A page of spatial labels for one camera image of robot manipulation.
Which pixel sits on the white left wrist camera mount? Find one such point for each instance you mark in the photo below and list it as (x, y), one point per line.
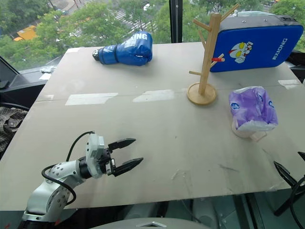
(93, 152)

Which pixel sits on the black window frame post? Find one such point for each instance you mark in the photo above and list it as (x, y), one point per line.
(175, 21)

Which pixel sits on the blue boxing glove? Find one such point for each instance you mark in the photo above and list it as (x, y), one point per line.
(128, 51)

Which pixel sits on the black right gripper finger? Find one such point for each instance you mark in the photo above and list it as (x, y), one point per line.
(302, 155)
(286, 174)

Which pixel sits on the wooden mug tree stand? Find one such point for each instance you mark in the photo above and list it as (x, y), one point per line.
(206, 71)

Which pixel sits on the clear tape patch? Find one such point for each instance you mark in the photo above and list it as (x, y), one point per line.
(289, 84)

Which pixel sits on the plaid cloth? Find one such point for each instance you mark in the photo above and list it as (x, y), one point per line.
(12, 124)

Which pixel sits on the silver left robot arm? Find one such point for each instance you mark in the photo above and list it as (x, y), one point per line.
(47, 198)

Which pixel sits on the blue cartoon kick pad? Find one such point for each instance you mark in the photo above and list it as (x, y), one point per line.
(257, 47)

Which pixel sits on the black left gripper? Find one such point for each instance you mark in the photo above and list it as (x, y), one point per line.
(106, 161)

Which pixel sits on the purple plastic bag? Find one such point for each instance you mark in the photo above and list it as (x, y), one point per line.
(252, 107)

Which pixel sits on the crumpled white paper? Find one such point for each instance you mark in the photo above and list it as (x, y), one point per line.
(47, 69)

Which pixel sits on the black window ledge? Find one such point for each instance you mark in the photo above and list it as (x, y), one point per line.
(19, 83)

